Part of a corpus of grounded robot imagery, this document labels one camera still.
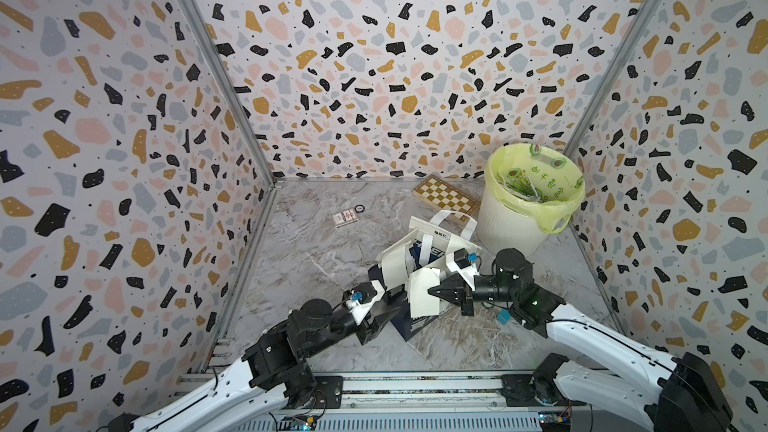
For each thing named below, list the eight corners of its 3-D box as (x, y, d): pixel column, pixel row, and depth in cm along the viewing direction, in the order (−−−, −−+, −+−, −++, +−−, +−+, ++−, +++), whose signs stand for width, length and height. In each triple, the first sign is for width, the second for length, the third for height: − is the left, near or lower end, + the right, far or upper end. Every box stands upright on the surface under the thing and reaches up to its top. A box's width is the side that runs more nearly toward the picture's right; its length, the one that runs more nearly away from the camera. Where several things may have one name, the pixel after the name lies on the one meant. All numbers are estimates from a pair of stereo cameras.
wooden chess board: (411, 194, 119) (411, 190, 117) (430, 177, 125) (431, 173, 124) (464, 226, 109) (465, 222, 107) (482, 206, 115) (483, 202, 113)
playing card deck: (335, 229, 109) (334, 225, 107) (331, 219, 112) (330, 215, 110) (359, 221, 111) (358, 217, 109) (354, 211, 114) (353, 207, 113)
